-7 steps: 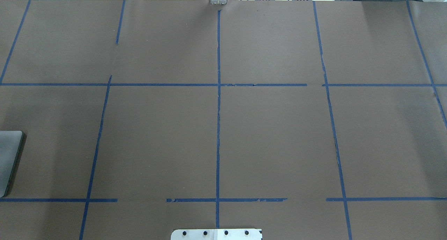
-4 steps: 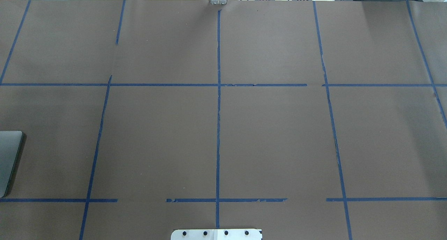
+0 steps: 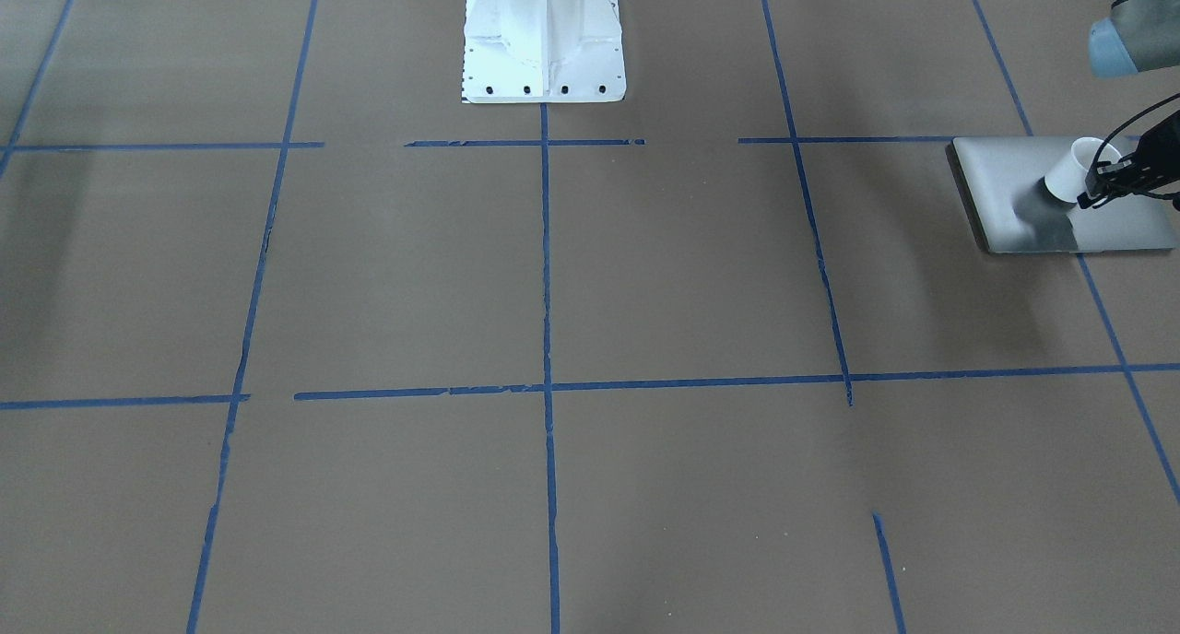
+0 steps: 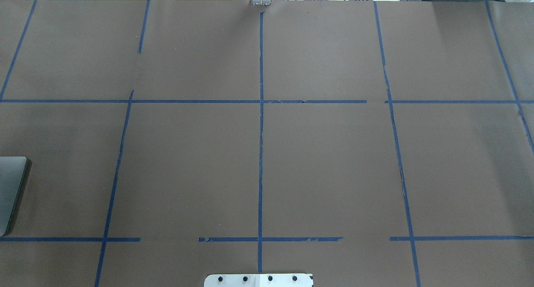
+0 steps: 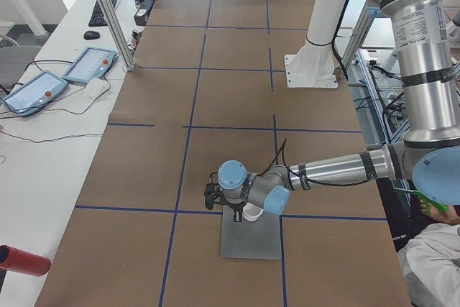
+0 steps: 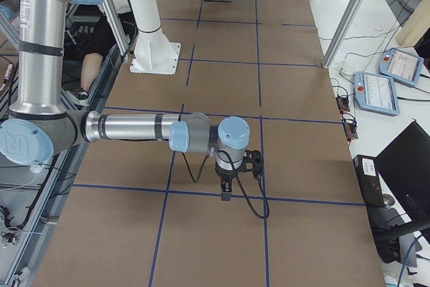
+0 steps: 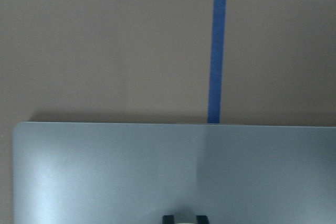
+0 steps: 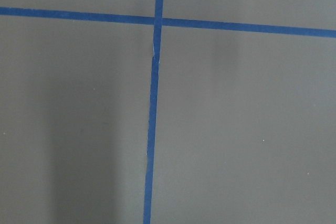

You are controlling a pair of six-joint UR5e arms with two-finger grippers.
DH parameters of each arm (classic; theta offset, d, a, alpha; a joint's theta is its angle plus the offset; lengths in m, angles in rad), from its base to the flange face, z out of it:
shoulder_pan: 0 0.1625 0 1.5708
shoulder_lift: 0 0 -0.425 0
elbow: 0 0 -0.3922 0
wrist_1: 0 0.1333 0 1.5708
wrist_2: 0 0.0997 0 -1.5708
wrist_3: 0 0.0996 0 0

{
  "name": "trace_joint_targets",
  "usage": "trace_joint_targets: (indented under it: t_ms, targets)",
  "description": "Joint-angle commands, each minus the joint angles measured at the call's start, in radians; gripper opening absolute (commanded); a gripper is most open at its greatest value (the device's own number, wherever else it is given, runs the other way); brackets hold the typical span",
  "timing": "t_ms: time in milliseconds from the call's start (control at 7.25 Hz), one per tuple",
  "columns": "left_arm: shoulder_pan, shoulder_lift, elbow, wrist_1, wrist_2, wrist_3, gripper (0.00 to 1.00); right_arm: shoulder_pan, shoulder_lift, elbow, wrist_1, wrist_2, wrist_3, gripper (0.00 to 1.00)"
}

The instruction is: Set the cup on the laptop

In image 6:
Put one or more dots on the seated person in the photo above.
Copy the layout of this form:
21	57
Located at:
98	48

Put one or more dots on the teach pendant tablet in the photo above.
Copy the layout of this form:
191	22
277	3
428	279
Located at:
402	66
376	93

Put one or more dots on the black monitor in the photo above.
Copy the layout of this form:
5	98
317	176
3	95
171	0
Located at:
404	166

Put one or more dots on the near teach pendant tablet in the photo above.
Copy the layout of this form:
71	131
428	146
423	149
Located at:
376	93

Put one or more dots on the black box with label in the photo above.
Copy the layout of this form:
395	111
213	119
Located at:
369	183

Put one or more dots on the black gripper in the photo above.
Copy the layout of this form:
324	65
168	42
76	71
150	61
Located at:
225	172

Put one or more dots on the white pedestal column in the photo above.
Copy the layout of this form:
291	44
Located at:
153	52

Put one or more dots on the far teach pendant tablet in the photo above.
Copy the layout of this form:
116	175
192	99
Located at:
402	66

